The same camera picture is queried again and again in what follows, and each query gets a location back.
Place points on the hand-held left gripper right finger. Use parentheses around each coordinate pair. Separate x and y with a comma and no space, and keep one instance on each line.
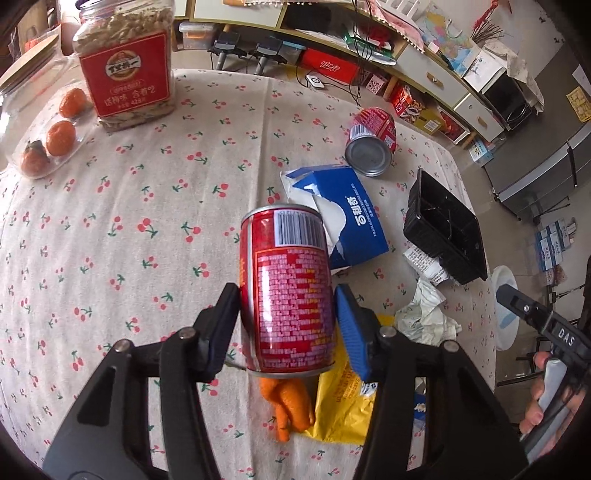
(353,332)

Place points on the wooden white drawer cabinet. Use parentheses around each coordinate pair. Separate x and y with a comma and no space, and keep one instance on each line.
(438,78)

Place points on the white paper receipt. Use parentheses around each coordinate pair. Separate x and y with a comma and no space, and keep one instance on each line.
(425,263)

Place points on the orange tangerine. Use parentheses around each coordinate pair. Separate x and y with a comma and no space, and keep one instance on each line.
(34,161)
(61,137)
(74,101)

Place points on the black plastic tray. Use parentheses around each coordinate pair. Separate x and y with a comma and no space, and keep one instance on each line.
(443,221)

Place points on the torn blue white carton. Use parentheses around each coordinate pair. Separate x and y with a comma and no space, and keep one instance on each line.
(358,217)

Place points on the red cardboard box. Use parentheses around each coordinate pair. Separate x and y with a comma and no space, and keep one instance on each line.
(330,64)

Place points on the small white pink patterned box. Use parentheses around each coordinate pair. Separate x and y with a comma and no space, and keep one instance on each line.
(375,84)

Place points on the cherry print tablecloth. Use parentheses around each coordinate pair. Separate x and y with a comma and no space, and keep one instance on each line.
(138,230)

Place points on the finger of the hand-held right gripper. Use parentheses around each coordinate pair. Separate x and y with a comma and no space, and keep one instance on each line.
(519,300)

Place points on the red drink can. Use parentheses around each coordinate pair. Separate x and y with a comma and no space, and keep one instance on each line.
(374,134)
(286,286)

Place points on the white snack bag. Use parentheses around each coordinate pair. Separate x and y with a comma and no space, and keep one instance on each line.
(427,314)

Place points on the yellow plastic packet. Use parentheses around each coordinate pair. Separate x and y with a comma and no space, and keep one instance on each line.
(337,406)

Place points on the orange carrot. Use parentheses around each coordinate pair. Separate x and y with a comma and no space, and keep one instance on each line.
(281,397)

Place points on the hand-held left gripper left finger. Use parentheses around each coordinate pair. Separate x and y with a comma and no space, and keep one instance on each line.
(221,334)

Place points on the white plastic basin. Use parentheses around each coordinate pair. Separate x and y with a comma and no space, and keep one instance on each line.
(503,279)

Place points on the person's right hand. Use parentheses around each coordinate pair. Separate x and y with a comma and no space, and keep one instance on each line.
(531,415)

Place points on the clear jar red label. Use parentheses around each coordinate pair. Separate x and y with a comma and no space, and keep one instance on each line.
(124,69)

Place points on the grey metal refrigerator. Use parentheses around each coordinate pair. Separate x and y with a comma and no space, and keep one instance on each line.
(540,170)

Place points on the black microwave oven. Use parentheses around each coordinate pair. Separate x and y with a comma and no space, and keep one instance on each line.
(508,99)

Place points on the glass jar wooden lid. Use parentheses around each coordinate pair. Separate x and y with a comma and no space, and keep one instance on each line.
(27,69)

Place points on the clear plastic fruit container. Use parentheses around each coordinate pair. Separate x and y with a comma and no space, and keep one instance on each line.
(18,138)

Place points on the stack of blue white boxes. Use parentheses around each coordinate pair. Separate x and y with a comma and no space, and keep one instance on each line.
(554,247)

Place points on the colourful printed cardboard box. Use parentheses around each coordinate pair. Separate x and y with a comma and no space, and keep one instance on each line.
(408,104)

